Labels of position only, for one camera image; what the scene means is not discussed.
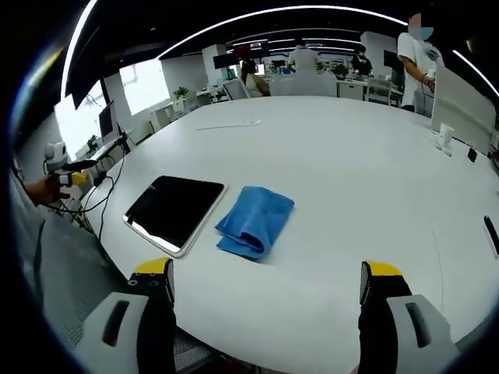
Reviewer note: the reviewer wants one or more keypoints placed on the white desk partition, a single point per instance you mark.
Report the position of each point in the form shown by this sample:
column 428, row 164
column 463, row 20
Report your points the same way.
column 464, row 109

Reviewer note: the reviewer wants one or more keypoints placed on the white cup-shaped object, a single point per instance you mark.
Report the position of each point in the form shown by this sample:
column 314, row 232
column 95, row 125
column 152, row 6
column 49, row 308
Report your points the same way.
column 445, row 136

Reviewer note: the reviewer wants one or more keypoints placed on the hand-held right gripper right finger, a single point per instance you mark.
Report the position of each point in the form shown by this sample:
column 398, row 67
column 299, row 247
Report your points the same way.
column 409, row 323

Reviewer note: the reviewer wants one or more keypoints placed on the person's left hand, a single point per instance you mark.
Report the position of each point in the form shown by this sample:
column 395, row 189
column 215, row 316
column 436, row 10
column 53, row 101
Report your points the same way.
column 41, row 191

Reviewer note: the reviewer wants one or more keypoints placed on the small black object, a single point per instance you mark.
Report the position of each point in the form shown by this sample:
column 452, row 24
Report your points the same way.
column 472, row 155

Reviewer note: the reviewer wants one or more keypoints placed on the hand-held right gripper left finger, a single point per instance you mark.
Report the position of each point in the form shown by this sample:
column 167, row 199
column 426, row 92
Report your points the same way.
column 128, row 323

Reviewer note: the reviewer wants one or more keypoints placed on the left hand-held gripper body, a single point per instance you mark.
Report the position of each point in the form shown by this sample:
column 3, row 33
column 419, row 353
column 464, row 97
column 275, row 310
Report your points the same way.
column 55, row 155

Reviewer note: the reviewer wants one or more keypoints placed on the black flat device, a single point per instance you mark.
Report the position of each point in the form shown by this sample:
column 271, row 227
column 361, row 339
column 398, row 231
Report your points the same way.
column 492, row 233

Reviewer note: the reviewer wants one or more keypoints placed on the white office chair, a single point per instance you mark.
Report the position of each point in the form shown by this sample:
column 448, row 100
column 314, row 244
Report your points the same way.
column 236, row 90

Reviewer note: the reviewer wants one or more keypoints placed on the computer monitor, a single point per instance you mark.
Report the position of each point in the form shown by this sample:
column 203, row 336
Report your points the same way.
column 107, row 122

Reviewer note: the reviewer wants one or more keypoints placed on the thin white strip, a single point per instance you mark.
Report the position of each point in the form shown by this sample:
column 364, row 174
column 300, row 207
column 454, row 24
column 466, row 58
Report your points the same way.
column 230, row 125

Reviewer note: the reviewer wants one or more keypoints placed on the small green potted plant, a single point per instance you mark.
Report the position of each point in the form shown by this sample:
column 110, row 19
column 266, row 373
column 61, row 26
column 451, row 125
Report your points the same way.
column 93, row 141

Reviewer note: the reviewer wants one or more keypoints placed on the blue cleaning cloth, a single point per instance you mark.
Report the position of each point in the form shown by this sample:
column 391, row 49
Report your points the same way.
column 253, row 220

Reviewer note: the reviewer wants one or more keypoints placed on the black tablet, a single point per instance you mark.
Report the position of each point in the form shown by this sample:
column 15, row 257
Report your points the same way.
column 173, row 212

